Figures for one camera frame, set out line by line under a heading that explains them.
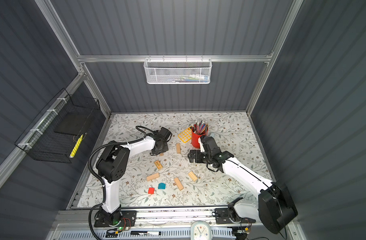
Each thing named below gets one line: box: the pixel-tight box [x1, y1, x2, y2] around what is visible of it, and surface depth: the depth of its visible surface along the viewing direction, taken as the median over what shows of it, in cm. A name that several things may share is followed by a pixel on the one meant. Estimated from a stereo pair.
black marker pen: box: [130, 230, 162, 236], surface depth 71 cm
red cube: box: [148, 187, 155, 195], surface depth 84 cm
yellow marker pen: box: [69, 134, 84, 159], surface depth 70 cm
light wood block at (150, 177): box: [146, 173, 160, 181], surface depth 88 cm
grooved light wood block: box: [188, 171, 198, 182], surface depth 88 cm
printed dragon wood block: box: [154, 160, 163, 170], surface depth 93 cm
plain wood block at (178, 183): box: [174, 177, 184, 191], surface depth 86 cm
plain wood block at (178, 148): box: [176, 143, 181, 154], surface depth 101 cm
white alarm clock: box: [190, 220, 212, 240], surface depth 69 cm
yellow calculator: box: [178, 126, 193, 143], surface depth 107 cm
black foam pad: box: [54, 111, 95, 136], surface depth 77 cm
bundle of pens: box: [192, 119, 209, 135], surface depth 96 cm
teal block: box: [157, 182, 166, 190], surface depth 86 cm
